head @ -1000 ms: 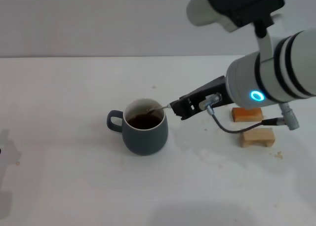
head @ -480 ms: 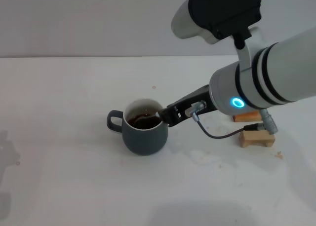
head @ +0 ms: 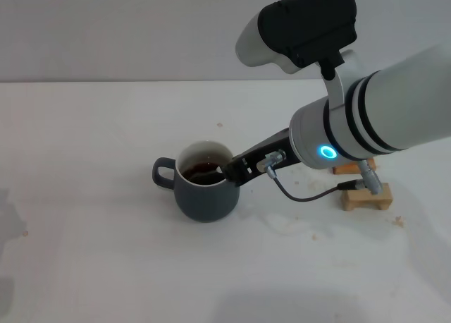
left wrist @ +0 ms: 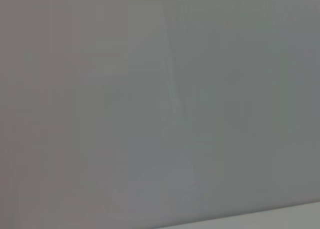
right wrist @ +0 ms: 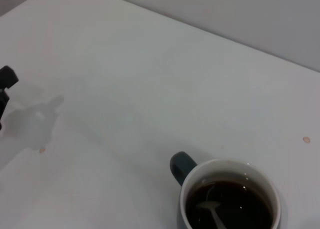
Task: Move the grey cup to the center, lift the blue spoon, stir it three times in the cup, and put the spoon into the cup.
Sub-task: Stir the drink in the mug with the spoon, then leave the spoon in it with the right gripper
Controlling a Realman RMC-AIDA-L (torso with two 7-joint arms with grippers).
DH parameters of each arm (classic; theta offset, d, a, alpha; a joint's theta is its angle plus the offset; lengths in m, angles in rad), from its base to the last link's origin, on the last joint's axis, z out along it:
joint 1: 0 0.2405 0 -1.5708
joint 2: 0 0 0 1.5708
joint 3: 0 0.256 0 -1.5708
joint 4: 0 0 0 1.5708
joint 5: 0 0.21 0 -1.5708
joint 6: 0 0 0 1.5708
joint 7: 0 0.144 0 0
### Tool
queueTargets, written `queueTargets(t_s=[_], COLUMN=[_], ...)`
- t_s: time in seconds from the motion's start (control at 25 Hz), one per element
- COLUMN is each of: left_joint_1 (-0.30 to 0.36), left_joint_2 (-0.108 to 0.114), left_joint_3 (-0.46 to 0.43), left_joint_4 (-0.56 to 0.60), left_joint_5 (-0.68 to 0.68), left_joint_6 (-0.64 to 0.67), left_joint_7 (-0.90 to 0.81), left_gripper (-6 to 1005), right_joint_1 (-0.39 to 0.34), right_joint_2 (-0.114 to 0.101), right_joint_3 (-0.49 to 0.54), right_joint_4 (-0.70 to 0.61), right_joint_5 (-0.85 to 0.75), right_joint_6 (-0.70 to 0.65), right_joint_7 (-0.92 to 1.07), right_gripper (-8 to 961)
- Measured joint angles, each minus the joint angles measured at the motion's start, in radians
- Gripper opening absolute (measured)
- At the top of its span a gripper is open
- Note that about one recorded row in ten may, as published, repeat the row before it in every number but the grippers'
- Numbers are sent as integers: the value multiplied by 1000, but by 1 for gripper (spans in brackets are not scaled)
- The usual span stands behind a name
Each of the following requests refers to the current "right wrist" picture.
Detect blue handled metal spoon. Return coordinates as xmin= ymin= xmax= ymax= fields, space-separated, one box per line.
xmin=197 ymin=183 xmax=226 ymax=229

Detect dark coffee liquid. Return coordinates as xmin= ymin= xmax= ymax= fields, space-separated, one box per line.
xmin=186 ymin=180 xmax=275 ymax=229

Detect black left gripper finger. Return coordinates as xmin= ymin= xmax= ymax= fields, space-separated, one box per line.
xmin=0 ymin=65 xmax=20 ymax=130

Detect dark grey ceramic cup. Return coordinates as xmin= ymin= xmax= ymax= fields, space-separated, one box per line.
xmin=169 ymin=151 xmax=282 ymax=229

